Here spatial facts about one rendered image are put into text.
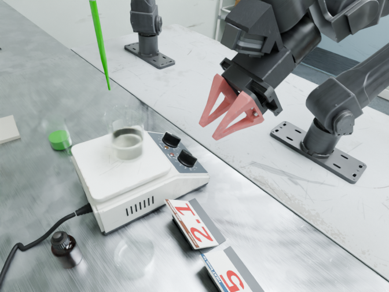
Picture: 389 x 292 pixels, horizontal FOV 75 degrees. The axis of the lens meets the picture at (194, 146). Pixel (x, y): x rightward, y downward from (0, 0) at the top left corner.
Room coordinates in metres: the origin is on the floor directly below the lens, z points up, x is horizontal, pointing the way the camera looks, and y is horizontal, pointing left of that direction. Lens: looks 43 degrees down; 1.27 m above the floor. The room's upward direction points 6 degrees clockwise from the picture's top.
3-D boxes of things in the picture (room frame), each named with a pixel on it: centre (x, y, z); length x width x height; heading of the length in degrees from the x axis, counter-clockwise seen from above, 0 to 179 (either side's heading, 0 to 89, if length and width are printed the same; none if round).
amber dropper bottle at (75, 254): (0.14, 0.16, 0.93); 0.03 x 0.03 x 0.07
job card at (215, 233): (0.21, -0.01, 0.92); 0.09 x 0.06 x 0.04; 37
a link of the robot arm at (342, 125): (0.42, -0.26, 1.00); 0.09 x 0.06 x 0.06; 17
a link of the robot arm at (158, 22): (0.81, 0.18, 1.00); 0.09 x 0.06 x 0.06; 86
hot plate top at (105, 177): (0.27, 0.11, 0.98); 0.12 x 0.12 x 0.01; 38
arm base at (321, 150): (0.43, -0.27, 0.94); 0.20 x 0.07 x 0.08; 49
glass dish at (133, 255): (0.15, 0.07, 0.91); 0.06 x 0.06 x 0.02
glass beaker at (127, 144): (0.28, 0.10, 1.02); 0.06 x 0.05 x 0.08; 75
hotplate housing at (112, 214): (0.28, 0.09, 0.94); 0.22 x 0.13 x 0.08; 128
